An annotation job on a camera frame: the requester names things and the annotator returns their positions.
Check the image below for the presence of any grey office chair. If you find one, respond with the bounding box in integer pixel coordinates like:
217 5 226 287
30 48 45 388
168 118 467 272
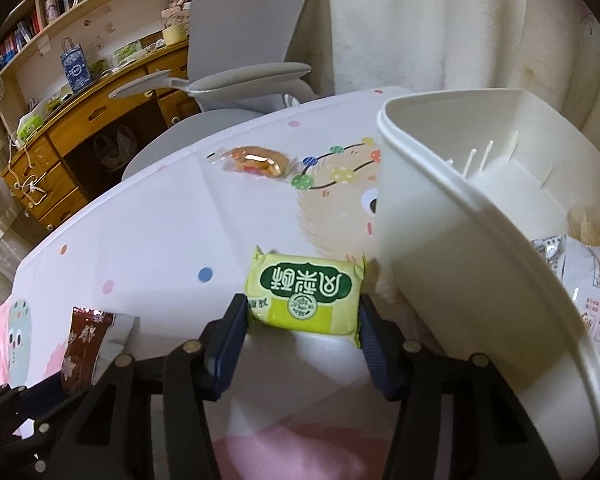
107 0 321 181

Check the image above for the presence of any green yellow pastry packet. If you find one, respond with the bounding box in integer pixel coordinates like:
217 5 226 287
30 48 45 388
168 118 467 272
243 246 368 348

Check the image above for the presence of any green printed box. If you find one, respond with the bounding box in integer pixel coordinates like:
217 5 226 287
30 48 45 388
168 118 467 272
112 42 143 66

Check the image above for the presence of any white plastic bag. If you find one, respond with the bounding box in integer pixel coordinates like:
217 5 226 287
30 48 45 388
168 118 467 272
92 127 137 171

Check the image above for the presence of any dark red snowflake packet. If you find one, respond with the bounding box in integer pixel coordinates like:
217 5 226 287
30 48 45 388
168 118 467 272
60 306 141 397

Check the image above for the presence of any floral gift box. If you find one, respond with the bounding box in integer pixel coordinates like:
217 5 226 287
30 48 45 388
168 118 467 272
161 7 190 31

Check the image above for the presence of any wooden desk with drawers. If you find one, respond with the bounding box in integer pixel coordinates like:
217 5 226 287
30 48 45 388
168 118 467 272
0 40 201 233

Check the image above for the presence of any orange glossy snack packet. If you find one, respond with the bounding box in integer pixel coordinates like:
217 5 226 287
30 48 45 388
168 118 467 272
207 145 301 179

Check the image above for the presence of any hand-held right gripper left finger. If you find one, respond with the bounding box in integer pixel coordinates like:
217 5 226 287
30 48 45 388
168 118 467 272
50 292 251 480

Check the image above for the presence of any white plastic storage box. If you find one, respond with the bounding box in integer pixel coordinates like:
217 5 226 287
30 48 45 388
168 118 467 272
376 89 600 480

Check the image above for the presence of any white charging cable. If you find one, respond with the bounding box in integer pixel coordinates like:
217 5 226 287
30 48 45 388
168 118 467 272
0 115 48 196

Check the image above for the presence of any green tissue box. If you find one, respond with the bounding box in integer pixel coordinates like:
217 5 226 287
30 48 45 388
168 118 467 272
16 112 46 142

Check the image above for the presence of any cream floral curtain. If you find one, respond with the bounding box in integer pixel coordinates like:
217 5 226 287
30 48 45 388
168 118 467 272
315 0 600 181

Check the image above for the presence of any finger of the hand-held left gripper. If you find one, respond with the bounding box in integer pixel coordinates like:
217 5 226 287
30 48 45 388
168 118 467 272
0 374 86 480

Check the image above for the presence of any blue paper gift bag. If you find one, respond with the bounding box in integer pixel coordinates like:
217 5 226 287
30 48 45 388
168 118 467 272
60 37 92 92

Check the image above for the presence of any wooden bookshelf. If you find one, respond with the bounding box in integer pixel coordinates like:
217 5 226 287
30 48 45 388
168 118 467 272
0 0 211 106

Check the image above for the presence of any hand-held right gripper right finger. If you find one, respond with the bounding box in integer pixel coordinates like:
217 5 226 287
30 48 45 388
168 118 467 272
357 294 563 480

